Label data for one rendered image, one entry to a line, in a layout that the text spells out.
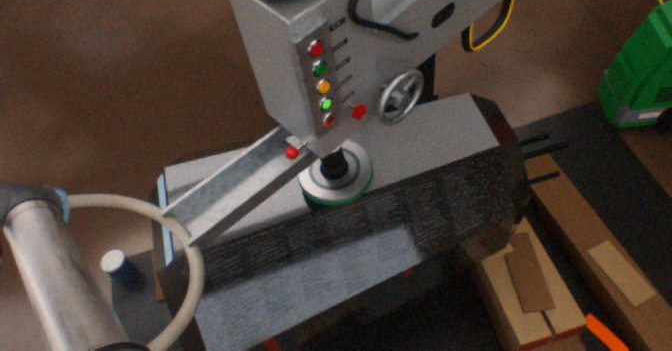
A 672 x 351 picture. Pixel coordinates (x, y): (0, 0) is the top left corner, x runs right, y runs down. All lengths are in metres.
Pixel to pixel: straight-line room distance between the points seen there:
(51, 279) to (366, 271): 1.01
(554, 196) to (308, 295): 1.23
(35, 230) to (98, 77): 2.62
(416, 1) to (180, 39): 2.44
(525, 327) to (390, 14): 1.24
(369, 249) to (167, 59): 2.15
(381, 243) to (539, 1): 2.20
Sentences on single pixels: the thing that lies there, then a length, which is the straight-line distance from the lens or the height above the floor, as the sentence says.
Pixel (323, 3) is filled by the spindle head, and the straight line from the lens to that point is 1.03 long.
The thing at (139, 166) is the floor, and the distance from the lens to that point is 2.97.
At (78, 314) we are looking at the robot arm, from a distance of 0.76.
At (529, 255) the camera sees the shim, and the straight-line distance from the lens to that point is 2.16.
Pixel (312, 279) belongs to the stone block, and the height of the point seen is 0.69.
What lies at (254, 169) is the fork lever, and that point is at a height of 1.08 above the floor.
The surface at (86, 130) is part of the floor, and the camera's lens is 3.28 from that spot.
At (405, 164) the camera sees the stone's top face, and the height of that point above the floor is 0.82.
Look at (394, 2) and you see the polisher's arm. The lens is 1.24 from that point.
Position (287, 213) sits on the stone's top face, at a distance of 1.59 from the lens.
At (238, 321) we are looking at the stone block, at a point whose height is 0.66.
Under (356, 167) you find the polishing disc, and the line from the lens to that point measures 1.57.
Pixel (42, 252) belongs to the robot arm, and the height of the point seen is 1.50.
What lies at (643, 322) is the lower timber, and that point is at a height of 0.13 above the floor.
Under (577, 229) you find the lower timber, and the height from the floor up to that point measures 0.13.
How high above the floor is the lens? 2.17
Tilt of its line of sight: 55 degrees down
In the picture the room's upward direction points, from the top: 11 degrees counter-clockwise
